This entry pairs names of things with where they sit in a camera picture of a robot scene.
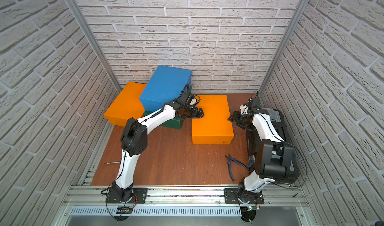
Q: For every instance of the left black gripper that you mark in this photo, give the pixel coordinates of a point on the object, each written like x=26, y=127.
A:
x=191, y=111

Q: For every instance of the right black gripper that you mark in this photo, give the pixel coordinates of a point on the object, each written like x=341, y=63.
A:
x=236, y=116

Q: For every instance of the orange shoebox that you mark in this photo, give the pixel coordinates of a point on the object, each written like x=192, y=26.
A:
x=127, y=105
x=213, y=127

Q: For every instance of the blue shoebox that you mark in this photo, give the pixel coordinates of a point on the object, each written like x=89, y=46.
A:
x=165, y=85

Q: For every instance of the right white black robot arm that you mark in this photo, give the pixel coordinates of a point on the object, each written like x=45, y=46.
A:
x=270, y=152

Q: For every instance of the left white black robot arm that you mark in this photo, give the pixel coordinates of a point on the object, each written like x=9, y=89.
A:
x=135, y=138

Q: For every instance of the green shoebox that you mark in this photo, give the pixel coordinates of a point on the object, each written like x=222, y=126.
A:
x=177, y=123

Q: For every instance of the black grey toolbox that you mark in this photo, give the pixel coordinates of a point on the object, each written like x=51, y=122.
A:
x=271, y=157

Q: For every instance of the right corner aluminium profile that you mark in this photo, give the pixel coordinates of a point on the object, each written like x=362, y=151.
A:
x=284, y=42

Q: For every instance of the corner aluminium profile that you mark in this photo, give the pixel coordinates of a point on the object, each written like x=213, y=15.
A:
x=85, y=27
x=284, y=42

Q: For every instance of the left corner aluminium profile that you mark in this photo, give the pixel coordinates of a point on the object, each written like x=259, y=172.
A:
x=85, y=27

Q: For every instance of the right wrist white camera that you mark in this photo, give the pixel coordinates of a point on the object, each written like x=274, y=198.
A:
x=244, y=109

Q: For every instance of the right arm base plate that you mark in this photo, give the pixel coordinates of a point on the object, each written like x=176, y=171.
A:
x=234, y=196

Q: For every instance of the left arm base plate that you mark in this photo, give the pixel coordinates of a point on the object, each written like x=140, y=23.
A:
x=115, y=196

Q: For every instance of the black handled screwdriver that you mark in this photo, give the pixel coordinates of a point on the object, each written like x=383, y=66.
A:
x=112, y=163

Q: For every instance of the aluminium front rail frame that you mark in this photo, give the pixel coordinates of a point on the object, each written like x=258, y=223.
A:
x=185, y=201

